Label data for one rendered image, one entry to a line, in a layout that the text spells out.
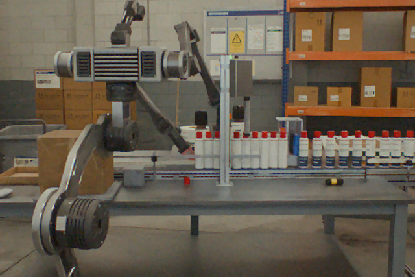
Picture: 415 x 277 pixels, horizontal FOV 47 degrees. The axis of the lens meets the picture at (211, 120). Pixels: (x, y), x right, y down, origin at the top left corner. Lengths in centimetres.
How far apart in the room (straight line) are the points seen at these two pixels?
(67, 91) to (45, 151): 386
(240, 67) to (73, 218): 117
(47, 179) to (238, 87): 102
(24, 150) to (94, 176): 256
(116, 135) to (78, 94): 402
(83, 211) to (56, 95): 454
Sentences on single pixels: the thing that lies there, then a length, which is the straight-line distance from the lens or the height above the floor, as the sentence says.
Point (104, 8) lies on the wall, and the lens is 763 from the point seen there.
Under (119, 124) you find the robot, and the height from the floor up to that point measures 119.
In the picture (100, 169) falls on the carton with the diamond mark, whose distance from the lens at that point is 228.
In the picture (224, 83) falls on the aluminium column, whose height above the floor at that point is 135.
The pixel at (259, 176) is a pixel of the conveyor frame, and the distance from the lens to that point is 264.
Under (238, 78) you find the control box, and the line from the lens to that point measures 245.
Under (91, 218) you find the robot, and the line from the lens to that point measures 173.
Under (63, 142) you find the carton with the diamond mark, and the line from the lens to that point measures 231.
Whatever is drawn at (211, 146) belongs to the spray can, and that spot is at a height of 101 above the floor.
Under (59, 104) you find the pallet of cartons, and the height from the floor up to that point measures 97.
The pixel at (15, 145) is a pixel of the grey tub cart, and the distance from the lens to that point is 482.
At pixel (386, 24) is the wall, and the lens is 717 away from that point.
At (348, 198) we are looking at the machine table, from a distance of 234.
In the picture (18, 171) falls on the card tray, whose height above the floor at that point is 84.
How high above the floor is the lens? 145
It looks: 7 degrees down
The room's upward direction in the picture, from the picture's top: straight up
